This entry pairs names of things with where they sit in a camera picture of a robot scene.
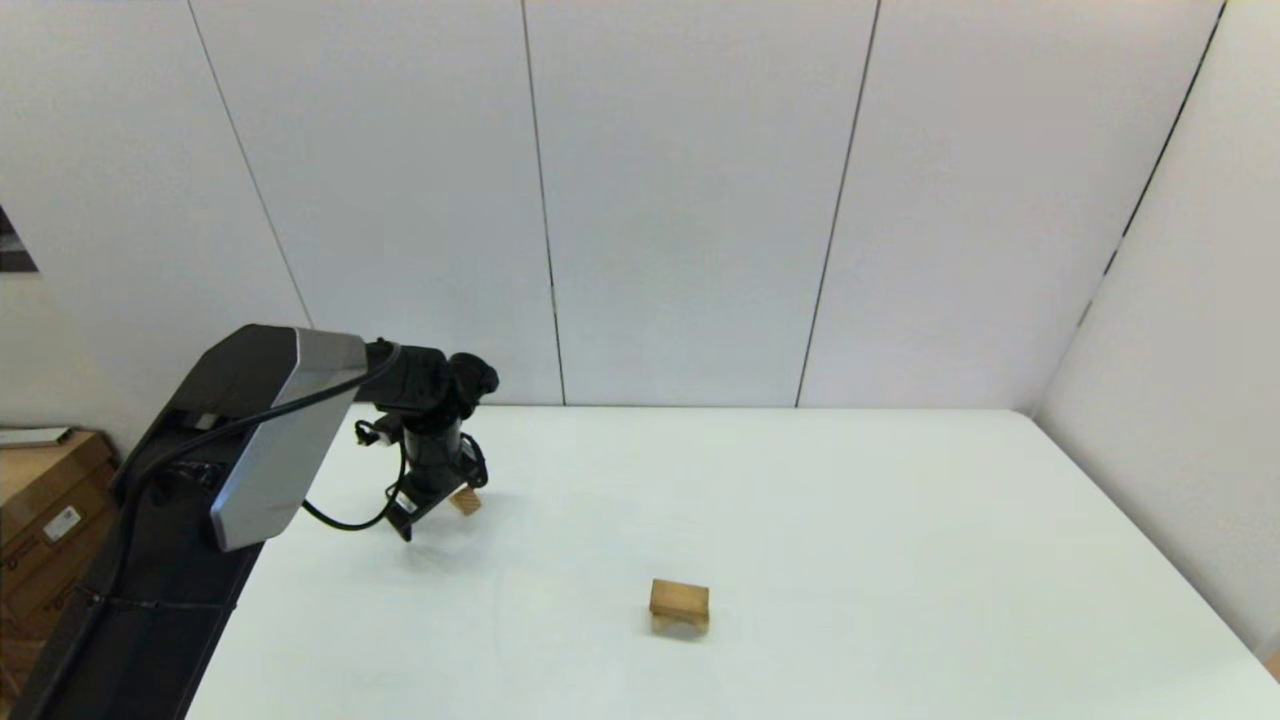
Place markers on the brown cardboard box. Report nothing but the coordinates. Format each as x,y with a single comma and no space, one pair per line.
40,590
50,500

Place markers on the triangular wooden building block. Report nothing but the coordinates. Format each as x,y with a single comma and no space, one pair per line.
466,501

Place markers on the black and grey left robot arm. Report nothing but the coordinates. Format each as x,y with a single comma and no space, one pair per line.
260,430

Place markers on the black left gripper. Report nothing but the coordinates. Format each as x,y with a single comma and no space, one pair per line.
438,460

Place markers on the dark wall picture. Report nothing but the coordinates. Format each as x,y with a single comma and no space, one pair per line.
15,250

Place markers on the flat grey panel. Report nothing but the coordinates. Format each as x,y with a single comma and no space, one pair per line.
35,438

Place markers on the arched wooden building block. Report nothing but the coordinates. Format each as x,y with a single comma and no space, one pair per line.
680,626

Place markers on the rectangular wooden building block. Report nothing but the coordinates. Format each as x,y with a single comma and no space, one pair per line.
680,596

